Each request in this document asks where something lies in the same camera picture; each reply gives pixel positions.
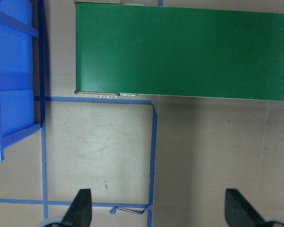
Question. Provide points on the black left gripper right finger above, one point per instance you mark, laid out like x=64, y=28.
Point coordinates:
x=239, y=212

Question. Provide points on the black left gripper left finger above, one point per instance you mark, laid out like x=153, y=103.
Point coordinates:
x=79, y=213

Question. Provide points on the green conveyor belt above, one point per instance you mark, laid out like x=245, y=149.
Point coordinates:
x=179, y=51

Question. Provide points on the blue left storage bin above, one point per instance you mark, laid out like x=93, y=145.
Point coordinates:
x=17, y=117

